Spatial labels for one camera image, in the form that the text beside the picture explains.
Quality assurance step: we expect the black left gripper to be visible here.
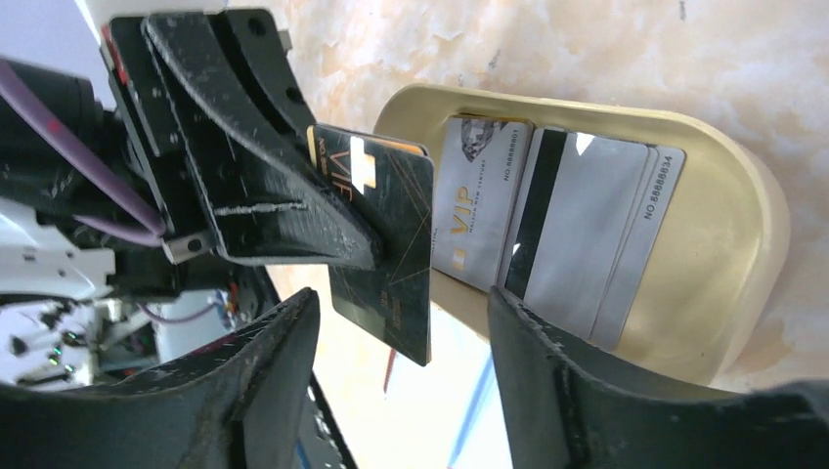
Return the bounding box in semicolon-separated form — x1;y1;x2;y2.
102;9;381;301

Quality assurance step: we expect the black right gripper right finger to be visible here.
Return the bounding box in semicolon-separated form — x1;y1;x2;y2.
488;287;828;468

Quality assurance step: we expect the silver numbered card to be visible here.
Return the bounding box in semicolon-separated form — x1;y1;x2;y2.
589;146;686;351

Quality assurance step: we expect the beige oval tray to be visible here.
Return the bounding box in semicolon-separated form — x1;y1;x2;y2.
374;84;790;385

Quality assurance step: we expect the silver magnetic stripe card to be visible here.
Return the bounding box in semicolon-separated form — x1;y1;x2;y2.
504;127;650;338

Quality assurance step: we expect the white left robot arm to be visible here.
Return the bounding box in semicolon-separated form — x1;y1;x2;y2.
1;7;389;388

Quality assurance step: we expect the silver VIP card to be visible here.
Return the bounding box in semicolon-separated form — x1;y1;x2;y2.
432;114;534;290

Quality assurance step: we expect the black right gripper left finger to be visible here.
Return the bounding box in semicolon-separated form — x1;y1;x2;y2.
1;288;320;468

